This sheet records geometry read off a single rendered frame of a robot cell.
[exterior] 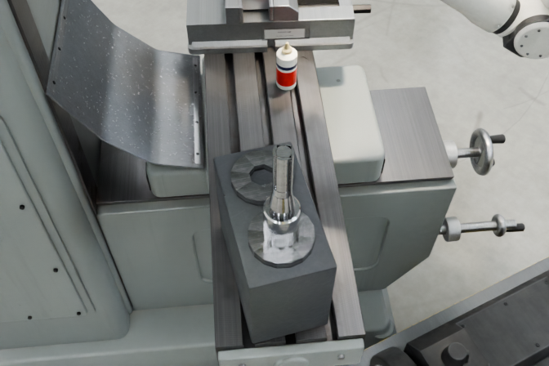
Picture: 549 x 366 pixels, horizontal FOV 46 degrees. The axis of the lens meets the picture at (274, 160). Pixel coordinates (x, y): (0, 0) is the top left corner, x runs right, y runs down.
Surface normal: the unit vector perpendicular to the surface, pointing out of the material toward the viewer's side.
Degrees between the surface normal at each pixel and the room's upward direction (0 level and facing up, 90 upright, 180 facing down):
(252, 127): 0
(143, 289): 90
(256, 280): 0
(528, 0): 36
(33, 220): 89
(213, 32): 90
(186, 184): 90
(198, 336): 0
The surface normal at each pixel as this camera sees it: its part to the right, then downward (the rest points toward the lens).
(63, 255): 0.09, 0.77
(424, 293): 0.00, -0.61
